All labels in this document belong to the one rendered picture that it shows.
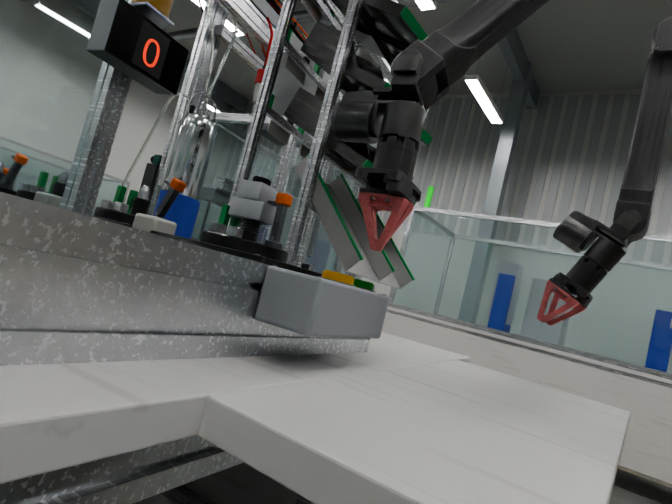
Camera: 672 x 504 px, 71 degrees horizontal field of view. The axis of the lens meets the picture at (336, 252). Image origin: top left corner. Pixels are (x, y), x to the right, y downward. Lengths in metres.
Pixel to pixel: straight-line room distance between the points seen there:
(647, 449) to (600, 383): 0.54
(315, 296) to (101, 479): 0.24
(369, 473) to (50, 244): 0.24
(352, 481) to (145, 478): 0.14
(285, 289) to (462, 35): 0.43
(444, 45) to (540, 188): 8.97
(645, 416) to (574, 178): 5.87
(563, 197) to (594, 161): 0.80
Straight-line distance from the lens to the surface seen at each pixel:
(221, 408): 0.35
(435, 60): 0.70
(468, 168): 10.15
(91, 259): 0.37
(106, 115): 0.75
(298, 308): 0.48
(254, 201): 0.75
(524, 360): 4.55
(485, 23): 0.74
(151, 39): 0.75
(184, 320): 0.44
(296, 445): 0.31
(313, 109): 1.07
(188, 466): 0.40
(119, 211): 0.89
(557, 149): 9.86
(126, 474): 0.36
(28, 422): 0.27
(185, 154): 1.72
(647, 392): 4.47
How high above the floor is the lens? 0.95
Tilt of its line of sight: 4 degrees up
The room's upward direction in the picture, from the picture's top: 14 degrees clockwise
